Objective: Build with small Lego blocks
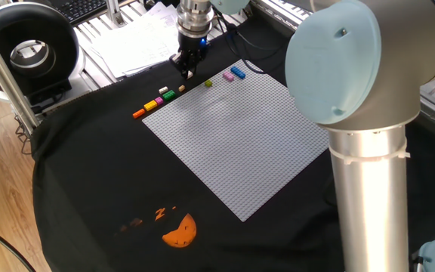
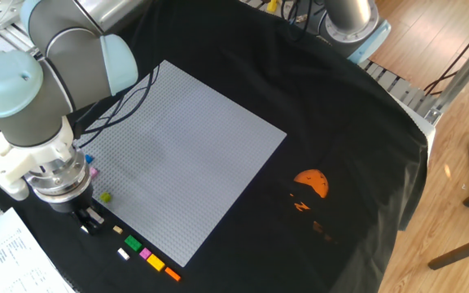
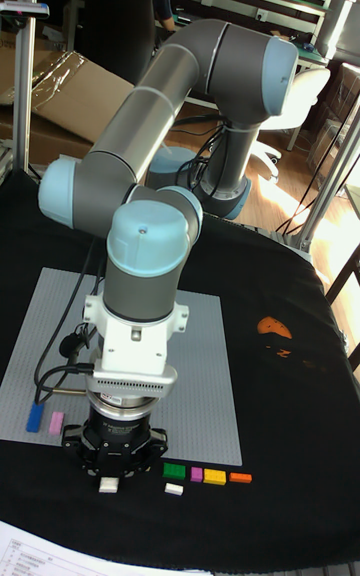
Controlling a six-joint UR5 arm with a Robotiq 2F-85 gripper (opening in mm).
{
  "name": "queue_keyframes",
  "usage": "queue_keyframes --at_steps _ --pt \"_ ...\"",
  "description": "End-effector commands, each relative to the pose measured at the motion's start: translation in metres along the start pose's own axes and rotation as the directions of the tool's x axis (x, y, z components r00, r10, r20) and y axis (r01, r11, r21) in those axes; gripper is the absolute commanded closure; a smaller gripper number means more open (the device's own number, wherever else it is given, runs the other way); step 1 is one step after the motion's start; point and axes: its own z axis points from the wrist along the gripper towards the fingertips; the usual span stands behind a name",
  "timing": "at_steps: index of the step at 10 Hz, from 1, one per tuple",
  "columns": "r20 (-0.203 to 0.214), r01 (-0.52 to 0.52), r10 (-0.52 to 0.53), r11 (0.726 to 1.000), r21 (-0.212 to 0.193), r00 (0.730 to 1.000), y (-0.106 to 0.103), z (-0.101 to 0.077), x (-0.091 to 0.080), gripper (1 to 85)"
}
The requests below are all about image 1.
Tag grey Lego baseplate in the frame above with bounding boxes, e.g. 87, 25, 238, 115
141, 59, 331, 223

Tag blue long Lego brick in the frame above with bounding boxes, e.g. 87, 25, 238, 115
230, 66, 247, 80

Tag white printed paper sheets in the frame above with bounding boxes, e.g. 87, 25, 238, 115
77, 2, 181, 79

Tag black cloth with orange print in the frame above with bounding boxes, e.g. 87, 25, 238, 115
30, 17, 435, 272

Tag black computer keyboard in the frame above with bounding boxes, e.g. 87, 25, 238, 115
53, 0, 109, 24

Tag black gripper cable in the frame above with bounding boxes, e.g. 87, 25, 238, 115
212, 9, 290, 75

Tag aluminium frame post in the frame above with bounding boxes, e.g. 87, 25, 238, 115
0, 14, 41, 135
106, 0, 126, 27

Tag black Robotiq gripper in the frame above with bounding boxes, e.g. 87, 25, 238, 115
168, 32, 209, 80

